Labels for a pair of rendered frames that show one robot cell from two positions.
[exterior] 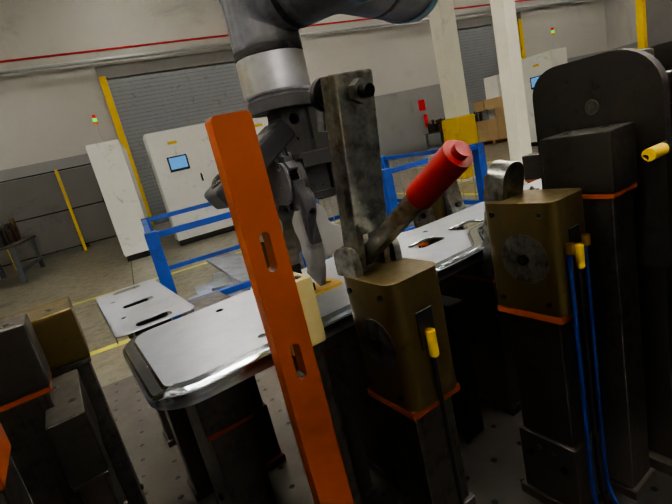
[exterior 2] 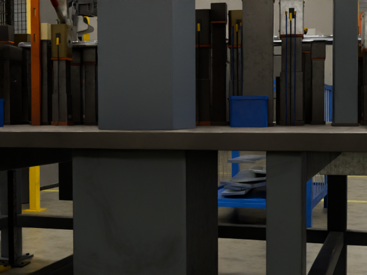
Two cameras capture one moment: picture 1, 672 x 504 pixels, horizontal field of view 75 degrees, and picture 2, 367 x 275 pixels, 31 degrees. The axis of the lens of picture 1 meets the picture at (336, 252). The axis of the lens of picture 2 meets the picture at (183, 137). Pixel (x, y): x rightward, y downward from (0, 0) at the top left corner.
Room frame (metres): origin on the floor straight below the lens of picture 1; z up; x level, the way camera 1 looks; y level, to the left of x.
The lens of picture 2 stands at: (-1.11, -1.87, 0.74)
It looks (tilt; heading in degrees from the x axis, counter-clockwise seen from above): 2 degrees down; 41
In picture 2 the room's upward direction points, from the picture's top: straight up
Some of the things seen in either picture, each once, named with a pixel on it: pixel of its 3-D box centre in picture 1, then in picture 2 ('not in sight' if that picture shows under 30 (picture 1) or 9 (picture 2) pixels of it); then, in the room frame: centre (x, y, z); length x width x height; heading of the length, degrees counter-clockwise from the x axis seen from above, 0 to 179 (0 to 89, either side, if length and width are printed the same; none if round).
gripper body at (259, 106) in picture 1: (297, 152); (84, 0); (0.52, 0.02, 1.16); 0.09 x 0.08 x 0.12; 121
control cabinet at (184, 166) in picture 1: (222, 164); not in sight; (8.55, 1.71, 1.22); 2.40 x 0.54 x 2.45; 114
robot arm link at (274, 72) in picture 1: (273, 81); not in sight; (0.52, 0.02, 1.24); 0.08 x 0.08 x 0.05
